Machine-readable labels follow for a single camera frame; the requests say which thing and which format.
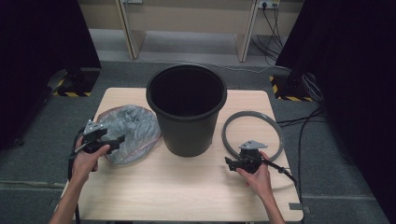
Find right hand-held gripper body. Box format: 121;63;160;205
236;140;269;175

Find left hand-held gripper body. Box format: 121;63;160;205
80;119;108;155

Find grey plastic trash bag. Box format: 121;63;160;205
96;104;163;165

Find grey bin rim ring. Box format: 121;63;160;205
220;110;285;163

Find black plastic trash bin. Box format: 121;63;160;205
145;63;229;159

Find person's right hand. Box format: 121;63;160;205
235;150;276;201

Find person's left hand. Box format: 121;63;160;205
70;135;112;185

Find stand base with hazard tape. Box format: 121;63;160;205
269;73;314;103
46;67;101;98

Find black curtain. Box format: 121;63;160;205
275;0;396;224
0;0;102;151

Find beige desk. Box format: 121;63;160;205
77;0;304;63

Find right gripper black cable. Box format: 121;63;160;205
262;156;299;189

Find black floor cables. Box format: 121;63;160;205
276;105;327;188

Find white floor cable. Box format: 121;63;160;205
214;63;292;75

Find grey cable coil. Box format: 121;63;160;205
300;73;325;105

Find black socket cables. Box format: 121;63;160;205
249;3;285;67

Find white wall socket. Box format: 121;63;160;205
257;0;281;9

